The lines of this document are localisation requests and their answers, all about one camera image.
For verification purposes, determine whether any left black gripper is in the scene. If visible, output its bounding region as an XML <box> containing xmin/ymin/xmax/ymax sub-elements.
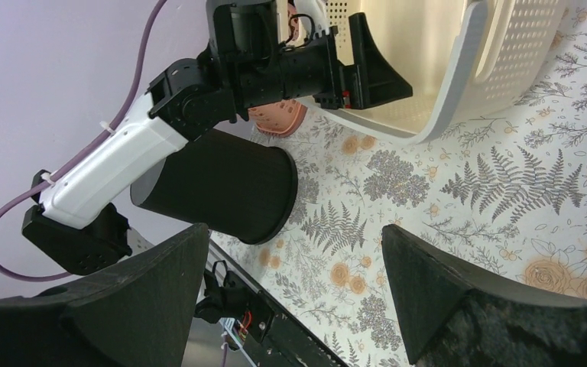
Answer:
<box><xmin>204</xmin><ymin>1</ymin><xmax>413</xmax><ymax>119</ymax></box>

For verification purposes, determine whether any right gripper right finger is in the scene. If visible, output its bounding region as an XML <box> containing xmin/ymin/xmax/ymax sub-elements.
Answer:
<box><xmin>381</xmin><ymin>225</ymin><xmax>587</xmax><ymax>366</ymax></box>

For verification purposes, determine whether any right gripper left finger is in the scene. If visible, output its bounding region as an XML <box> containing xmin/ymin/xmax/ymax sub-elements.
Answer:
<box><xmin>0</xmin><ymin>223</ymin><xmax>209</xmax><ymax>366</ymax></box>

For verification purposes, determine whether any cream perforated plastic basket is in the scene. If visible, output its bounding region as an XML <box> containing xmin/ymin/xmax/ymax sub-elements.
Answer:
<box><xmin>319</xmin><ymin>0</ymin><xmax>567</xmax><ymax>145</ymax></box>

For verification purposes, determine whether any pink perforated plastic basket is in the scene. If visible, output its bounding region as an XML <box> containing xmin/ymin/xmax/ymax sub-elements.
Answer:
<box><xmin>248</xmin><ymin>1</ymin><xmax>307</xmax><ymax>137</ymax></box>

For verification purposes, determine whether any black plastic bucket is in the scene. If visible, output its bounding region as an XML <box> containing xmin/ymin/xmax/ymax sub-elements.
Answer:
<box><xmin>130</xmin><ymin>129</ymin><xmax>298</xmax><ymax>245</ymax></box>

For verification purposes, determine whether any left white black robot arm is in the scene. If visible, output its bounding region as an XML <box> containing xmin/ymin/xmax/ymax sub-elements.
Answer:
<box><xmin>21</xmin><ymin>1</ymin><xmax>413</xmax><ymax>275</ymax></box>

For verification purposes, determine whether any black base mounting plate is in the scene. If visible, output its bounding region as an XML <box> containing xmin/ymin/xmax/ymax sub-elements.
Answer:
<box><xmin>194</xmin><ymin>240</ymin><xmax>350</xmax><ymax>367</ymax></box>

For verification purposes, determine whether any floral patterned table mat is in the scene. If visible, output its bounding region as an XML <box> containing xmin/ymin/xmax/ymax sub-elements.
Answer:
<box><xmin>216</xmin><ymin>1</ymin><xmax>587</xmax><ymax>366</ymax></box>

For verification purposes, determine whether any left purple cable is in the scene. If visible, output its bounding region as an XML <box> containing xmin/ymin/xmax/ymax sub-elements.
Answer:
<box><xmin>0</xmin><ymin>0</ymin><xmax>169</xmax><ymax>283</ymax></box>

